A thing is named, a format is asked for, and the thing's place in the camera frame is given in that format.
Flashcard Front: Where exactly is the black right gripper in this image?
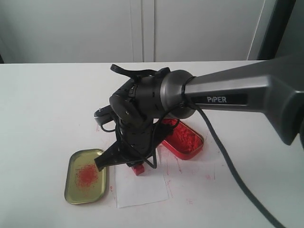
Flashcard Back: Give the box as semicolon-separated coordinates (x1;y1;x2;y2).
94;121;174;171

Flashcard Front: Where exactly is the red plastic stamp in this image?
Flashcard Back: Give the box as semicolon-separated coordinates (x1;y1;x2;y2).
132;164;145;176

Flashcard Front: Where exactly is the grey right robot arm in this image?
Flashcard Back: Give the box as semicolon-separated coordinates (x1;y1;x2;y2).
94;53;304;171

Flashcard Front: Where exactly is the red ink tin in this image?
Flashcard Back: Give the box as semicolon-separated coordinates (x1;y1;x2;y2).
162;122;204;160

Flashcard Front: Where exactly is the white paper sheet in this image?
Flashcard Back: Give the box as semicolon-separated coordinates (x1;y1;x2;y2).
114;153;171;208

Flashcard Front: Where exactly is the gold tin lid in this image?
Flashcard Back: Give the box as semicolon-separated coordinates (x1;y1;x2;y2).
64;149;107;205

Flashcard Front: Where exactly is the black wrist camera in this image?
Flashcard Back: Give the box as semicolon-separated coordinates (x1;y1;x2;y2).
94;105;118;126

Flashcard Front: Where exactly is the black cable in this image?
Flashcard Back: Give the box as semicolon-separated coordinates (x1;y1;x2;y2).
101;63;281;228

